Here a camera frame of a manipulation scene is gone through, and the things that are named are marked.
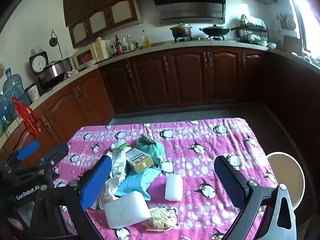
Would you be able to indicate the dark sauce bottle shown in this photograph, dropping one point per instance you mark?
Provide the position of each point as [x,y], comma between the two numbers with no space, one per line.
[118,45]

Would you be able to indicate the silver rice cooker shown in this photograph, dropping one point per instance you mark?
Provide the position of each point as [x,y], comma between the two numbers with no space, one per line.
[53,72]

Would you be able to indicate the white green wrapper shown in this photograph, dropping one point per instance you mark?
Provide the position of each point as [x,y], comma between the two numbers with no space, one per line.
[119,158]

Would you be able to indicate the light blue paper packet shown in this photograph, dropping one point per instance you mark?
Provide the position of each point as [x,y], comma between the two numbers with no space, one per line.
[135,183]

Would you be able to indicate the black range hood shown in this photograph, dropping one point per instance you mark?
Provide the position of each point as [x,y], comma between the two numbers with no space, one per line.
[190,2]

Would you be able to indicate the yellowish paper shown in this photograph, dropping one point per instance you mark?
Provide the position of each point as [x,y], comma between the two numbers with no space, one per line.
[161,217]

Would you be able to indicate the milk carton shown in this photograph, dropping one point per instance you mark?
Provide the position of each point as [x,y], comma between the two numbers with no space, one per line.
[138,160]

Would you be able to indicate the black wok with lid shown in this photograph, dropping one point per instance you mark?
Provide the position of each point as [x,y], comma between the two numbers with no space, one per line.
[215,30]

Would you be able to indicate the bright window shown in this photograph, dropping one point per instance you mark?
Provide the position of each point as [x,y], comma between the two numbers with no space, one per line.
[307,25]

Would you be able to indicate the cream microwave oven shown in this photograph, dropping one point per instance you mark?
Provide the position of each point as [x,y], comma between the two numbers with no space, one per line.
[87,56]

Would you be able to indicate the red tassel ornament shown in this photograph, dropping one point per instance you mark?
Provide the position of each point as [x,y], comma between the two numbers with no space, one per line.
[27,117]

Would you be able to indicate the white plastic bucket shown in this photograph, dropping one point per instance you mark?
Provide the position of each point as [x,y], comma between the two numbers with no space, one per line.
[286,177]

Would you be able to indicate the white tissue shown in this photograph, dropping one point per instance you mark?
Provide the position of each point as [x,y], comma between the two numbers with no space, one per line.
[110,190]

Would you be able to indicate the small white foam block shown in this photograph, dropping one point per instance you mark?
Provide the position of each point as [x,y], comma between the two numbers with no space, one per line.
[173,187]

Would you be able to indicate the white patterned cup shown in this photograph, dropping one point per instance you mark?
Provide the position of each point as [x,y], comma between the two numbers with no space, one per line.
[32,93]

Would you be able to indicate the round dial kitchen scale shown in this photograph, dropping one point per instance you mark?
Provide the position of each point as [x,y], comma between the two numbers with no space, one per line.
[38,63]

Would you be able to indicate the large blue water jug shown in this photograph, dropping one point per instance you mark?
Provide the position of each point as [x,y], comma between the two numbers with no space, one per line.
[4,110]
[15,90]

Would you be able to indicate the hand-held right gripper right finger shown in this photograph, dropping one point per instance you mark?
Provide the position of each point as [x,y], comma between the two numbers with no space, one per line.
[228,182]

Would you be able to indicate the black dish rack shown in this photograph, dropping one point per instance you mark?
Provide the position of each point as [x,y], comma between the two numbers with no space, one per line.
[251,31]

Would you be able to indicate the gas stove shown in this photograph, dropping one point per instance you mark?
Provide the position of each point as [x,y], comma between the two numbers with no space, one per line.
[200,39]

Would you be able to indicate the large white foam block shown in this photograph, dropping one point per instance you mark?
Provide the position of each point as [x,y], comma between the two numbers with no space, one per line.
[126,211]

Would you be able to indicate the pink penguin printed blanket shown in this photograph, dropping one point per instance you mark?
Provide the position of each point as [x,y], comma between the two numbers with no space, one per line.
[200,155]

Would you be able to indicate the brown wooden wall cabinets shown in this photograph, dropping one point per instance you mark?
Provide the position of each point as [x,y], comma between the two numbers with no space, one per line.
[100,22]

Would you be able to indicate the brown wooden base cabinets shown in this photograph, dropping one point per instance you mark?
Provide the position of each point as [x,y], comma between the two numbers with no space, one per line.
[190,80]

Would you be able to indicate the person's left hand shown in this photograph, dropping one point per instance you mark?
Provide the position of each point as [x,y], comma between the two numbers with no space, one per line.
[14,223]

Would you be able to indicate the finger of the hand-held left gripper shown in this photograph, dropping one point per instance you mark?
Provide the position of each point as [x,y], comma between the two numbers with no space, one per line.
[56,152]
[27,150]

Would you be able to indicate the cooking pot with lid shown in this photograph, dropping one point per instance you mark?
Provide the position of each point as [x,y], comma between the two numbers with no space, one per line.
[180,30]

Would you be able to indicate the yellow oil bottle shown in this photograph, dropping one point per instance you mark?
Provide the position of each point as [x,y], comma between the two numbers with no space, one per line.
[146,41]

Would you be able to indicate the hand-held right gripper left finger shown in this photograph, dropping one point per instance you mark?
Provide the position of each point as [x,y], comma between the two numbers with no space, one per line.
[97,182]

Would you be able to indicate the white bowl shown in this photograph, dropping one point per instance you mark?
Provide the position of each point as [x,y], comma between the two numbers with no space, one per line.
[88,63]

